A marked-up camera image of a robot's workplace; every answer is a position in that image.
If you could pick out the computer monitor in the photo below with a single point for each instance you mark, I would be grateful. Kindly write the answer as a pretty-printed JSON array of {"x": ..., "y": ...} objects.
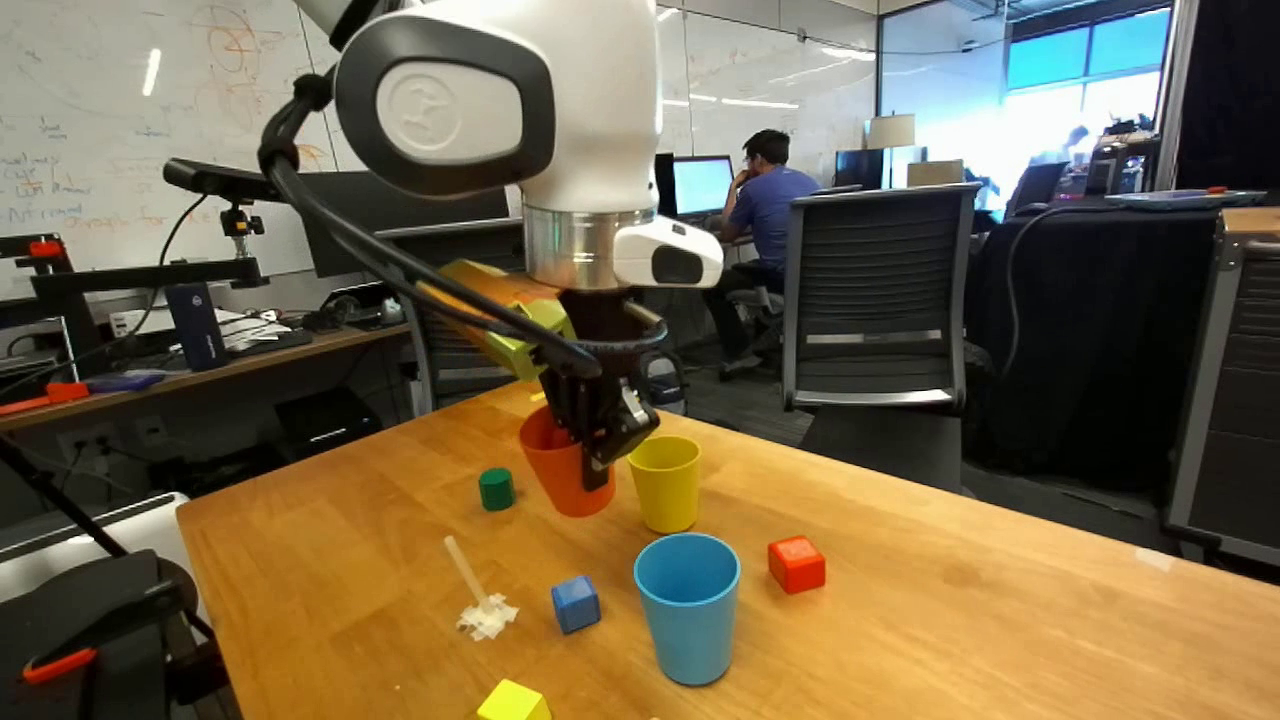
[{"x": 701, "y": 187}]

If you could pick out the yellow plastic cup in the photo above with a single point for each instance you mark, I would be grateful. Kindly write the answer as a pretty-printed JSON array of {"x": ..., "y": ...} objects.
[{"x": 664, "y": 481}]

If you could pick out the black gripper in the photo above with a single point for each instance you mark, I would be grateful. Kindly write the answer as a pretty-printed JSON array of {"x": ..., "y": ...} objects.
[{"x": 615, "y": 343}]

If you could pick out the blue plastic cup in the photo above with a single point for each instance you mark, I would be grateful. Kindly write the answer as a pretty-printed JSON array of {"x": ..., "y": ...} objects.
[{"x": 691, "y": 606}]

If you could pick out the person in blue shirt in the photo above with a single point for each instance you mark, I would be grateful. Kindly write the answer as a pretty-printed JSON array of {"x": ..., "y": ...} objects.
[{"x": 766, "y": 202}]

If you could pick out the blue cube block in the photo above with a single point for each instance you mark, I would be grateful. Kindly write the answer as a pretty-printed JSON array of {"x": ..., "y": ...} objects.
[{"x": 578, "y": 606}]

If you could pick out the green cylinder block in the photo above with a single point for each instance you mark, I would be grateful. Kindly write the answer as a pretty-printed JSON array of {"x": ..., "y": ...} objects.
[{"x": 498, "y": 490}]

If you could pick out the white stick with tape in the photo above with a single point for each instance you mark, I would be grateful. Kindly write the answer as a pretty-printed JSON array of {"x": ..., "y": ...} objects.
[{"x": 481, "y": 619}]

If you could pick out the red cube block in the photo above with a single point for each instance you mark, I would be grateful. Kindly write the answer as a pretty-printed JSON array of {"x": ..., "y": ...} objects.
[{"x": 799, "y": 564}]

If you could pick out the black tripod head orange lever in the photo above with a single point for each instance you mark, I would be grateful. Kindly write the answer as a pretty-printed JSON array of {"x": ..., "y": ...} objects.
[{"x": 92, "y": 640}]

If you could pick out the yellow-green wrist camera mount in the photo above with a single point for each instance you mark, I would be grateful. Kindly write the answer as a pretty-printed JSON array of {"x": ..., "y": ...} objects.
[{"x": 527, "y": 335}]

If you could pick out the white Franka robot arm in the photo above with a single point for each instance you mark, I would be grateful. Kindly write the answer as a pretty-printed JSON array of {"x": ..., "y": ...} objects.
[{"x": 587, "y": 82}]

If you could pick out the grey mesh office chair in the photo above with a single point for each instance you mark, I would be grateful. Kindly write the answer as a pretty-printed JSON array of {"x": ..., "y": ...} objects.
[{"x": 875, "y": 292}]

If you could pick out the white table lamp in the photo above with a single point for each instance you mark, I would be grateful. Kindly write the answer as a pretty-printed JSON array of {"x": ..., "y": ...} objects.
[{"x": 888, "y": 131}]

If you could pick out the black draped table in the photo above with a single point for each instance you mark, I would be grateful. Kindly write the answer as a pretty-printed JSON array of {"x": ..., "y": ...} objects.
[{"x": 1106, "y": 335}]

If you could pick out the long wooden workbench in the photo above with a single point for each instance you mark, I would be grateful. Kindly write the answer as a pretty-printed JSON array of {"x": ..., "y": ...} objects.
[{"x": 202, "y": 363}]

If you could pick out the yellow cube block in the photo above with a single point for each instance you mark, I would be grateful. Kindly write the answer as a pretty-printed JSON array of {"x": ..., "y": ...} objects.
[{"x": 513, "y": 700}]

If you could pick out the orange plastic cup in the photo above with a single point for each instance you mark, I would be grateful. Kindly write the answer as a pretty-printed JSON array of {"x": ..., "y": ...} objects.
[{"x": 563, "y": 477}]

